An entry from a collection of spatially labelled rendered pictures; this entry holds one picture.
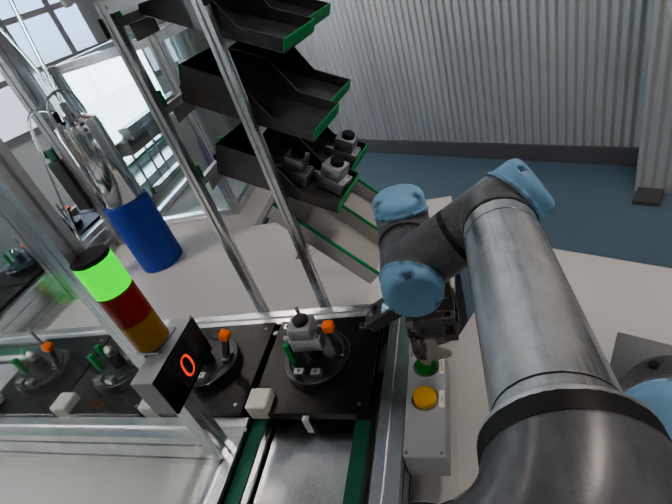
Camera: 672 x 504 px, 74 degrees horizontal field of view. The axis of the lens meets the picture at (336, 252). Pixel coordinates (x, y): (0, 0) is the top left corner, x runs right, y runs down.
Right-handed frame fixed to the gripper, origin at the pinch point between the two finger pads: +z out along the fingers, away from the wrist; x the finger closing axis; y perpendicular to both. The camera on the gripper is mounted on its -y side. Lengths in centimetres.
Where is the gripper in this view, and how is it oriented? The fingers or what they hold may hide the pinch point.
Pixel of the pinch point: (424, 359)
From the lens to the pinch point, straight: 86.3
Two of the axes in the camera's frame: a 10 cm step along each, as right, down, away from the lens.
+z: 2.8, 7.8, 5.6
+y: 9.4, -1.1, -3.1
